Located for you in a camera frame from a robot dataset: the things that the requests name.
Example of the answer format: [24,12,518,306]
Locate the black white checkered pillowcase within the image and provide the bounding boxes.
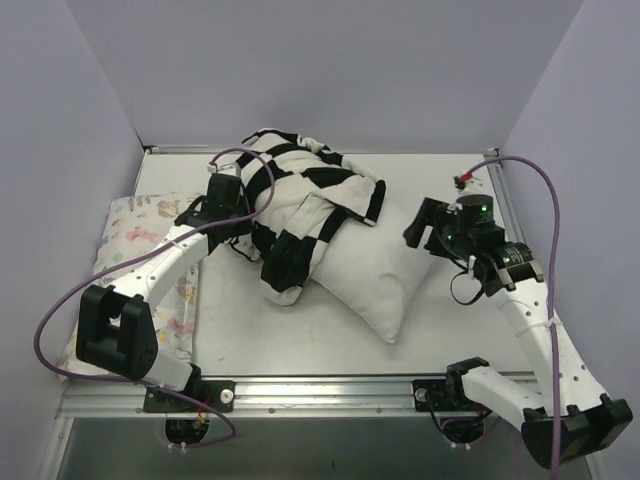
[220,129,386,306]

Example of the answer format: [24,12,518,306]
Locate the white pillow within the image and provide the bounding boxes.
[311,199,431,344]

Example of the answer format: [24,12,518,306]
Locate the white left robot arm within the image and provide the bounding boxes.
[76,166,250,411]

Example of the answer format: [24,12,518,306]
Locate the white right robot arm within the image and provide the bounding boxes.
[403,194,633,469]

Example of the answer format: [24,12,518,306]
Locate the floral animal print pillow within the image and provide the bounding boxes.
[54,192,206,384]

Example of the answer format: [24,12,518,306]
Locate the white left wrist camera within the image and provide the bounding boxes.
[207,161,241,178]

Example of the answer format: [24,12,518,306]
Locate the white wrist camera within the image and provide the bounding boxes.
[207,161,241,178]
[454,174,484,196]

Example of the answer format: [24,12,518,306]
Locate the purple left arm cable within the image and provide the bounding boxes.
[33,148,276,446]

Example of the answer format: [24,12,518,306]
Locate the aluminium right side rail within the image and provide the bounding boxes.
[486,161,523,242]

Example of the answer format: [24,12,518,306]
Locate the aluminium rail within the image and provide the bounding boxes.
[54,377,594,419]
[486,161,523,242]

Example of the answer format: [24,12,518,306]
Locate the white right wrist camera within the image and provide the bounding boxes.
[454,174,484,196]

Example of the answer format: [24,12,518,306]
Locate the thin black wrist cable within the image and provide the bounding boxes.
[449,269,489,306]

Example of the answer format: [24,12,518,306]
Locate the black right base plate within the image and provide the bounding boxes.
[412,377,488,414]

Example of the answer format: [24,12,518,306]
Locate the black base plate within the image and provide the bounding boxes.
[412,377,488,414]
[142,380,236,413]

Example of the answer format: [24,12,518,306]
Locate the aluminium front rail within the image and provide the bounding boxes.
[54,377,594,419]

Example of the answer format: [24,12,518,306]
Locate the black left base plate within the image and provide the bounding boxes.
[142,380,236,413]

